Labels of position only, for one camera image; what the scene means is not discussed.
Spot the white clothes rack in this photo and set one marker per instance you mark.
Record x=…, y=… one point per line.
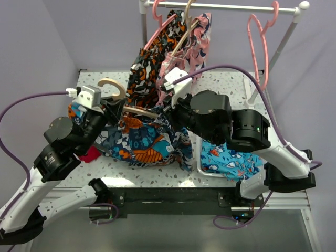
x=296, y=12

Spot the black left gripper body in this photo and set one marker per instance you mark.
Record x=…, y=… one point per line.
x=113, y=116

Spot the red folded cloth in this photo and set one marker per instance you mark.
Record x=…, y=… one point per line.
x=92, y=154

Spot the white plastic basket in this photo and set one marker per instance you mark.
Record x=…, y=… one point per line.
x=199, y=162

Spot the wooden hanger with shorts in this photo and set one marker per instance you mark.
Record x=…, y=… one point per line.
x=190, y=27

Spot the pink patterned shorts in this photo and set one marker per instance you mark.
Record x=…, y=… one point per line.
x=191, y=57

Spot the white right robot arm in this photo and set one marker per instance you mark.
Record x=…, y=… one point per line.
x=210, y=116

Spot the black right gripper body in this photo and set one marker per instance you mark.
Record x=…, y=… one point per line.
x=182, y=114

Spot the pink hanger left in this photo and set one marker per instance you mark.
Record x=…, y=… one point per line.
x=161, y=25

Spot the blue orange patterned shorts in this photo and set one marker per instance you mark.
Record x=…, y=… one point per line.
x=142, y=141

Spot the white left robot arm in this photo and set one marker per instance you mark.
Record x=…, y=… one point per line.
x=26, y=215

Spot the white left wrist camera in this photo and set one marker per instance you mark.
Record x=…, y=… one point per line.
x=84, y=100

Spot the black orange camouflage shorts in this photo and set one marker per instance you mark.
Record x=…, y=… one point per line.
x=141, y=89

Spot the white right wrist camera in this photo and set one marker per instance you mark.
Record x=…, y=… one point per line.
x=178, y=84

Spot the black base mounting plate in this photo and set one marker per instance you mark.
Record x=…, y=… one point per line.
x=178, y=201

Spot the empty pink hanger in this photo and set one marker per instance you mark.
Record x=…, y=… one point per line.
x=262, y=33

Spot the light blue shark shorts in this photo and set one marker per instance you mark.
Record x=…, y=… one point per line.
x=228, y=162

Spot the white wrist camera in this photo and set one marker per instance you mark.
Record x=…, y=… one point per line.
x=178, y=84
x=84, y=100

